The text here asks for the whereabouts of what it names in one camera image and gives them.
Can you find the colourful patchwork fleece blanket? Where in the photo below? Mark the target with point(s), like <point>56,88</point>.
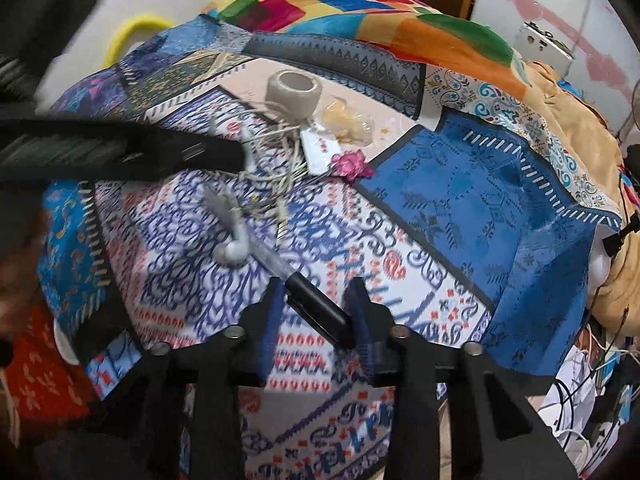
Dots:
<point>408,29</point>

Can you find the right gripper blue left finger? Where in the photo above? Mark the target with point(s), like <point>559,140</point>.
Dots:
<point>261,323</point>

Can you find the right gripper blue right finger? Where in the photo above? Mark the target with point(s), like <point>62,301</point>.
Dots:
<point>372,323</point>

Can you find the tan fleece blanket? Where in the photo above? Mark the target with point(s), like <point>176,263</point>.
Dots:
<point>585,135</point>

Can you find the black capped marker pen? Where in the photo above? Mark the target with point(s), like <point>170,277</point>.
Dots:
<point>311,304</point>

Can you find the white tape roll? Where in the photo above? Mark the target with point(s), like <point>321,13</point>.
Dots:
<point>297,92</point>

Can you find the patchwork patterned bedspread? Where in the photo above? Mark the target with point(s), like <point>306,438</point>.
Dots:
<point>476,224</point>

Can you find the white wall switch box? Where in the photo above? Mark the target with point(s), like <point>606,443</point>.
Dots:
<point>536,44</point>

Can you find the crumpled clear plastic wrapper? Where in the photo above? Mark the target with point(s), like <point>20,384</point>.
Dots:
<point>346,123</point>

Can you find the white paper card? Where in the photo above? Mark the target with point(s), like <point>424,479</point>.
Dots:
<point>319,149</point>

